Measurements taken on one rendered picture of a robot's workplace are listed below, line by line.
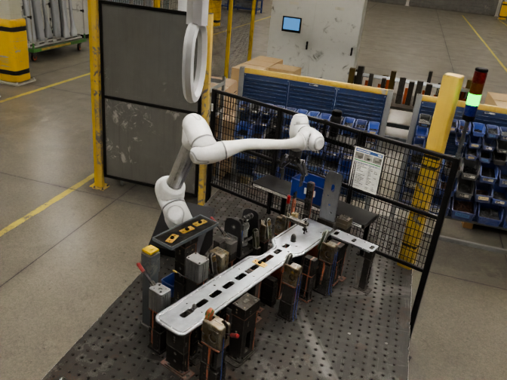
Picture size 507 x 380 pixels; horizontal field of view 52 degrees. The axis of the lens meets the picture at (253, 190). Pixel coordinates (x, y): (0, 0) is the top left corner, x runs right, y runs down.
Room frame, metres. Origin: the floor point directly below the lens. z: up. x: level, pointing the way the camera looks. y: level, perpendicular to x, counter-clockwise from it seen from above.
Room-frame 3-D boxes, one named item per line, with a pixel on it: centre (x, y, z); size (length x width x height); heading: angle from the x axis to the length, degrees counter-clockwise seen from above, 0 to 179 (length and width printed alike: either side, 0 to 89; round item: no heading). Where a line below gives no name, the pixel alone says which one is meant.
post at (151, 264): (2.19, 0.48, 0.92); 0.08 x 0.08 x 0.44; 56
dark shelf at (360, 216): (3.26, -0.41, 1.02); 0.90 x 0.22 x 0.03; 56
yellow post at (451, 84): (3.04, -1.09, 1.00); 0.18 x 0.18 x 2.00; 56
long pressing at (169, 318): (2.38, -0.07, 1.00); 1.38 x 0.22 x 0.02; 146
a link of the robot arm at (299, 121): (2.86, -0.23, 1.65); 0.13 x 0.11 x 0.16; 27
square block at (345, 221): (2.95, -0.60, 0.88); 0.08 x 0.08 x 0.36; 56
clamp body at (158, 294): (2.01, 0.39, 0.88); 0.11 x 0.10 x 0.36; 56
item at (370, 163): (3.19, -0.73, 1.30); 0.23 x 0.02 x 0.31; 56
